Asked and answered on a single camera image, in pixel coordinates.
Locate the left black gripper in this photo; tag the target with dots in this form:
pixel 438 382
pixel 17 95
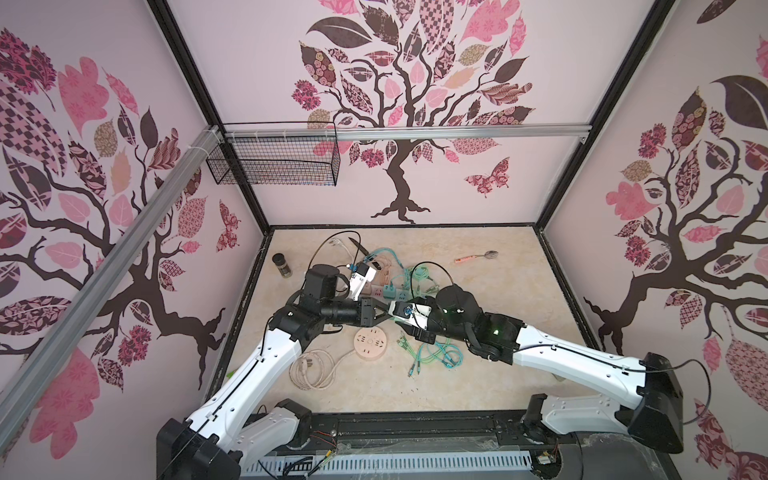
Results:
pixel 365 311

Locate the teal charger plug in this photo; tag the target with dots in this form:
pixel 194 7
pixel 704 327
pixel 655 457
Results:
pixel 389 292

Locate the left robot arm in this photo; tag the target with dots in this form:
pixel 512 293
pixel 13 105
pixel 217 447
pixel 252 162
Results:
pixel 219 439

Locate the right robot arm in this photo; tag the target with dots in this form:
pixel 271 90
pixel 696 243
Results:
pixel 641 398

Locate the round pink power strip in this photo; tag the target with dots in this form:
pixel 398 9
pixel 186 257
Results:
pixel 370 344

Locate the black cap spice bottle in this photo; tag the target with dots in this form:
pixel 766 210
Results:
pixel 280 262

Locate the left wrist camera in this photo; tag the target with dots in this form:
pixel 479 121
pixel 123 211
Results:
pixel 361 275

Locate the pink handled spoon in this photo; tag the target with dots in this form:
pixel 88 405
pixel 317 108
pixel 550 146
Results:
pixel 488 255

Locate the wire mesh basket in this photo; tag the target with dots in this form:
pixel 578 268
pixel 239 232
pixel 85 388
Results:
pixel 292 153

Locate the white vented cable duct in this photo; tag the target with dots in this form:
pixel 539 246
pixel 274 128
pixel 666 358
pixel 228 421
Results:
pixel 435 465

